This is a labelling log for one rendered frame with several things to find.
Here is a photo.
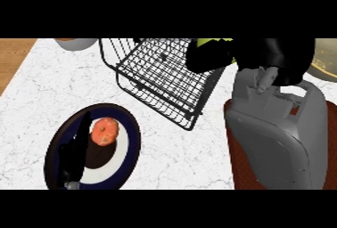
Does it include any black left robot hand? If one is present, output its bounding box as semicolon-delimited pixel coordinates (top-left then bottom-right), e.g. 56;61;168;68
56;110;92;185

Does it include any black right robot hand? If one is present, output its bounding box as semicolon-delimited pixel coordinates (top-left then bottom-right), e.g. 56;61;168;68
184;37;317;87

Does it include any orange pear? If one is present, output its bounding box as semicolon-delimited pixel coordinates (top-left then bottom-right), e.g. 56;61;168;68
90;117;121;147

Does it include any olive grey round pot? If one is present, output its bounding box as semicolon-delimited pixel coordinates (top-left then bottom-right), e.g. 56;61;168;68
305;37;337;84

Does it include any dark blue white plate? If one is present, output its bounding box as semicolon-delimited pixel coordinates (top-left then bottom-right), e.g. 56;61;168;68
41;102;143;191

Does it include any yellow green fruit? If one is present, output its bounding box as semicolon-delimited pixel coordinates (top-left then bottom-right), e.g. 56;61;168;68
194;37;236;65

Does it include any grey bowl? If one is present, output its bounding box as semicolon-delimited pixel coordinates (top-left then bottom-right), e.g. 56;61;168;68
54;37;98;53

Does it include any black wire tiered basket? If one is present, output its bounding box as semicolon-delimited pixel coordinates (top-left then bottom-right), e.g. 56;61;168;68
97;37;227;132

